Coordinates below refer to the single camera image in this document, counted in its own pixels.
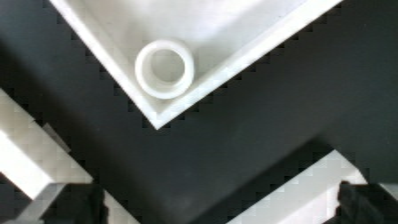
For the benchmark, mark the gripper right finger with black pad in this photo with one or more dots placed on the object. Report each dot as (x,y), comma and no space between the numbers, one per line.
(368,204)

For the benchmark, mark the white obstacle fence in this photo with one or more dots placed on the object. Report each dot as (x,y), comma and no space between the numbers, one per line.
(36,163)

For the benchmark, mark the white square tabletop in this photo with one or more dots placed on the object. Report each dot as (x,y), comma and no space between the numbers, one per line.
(176,44)

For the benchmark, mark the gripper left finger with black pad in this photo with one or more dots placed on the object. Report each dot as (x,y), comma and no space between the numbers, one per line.
(68,204)

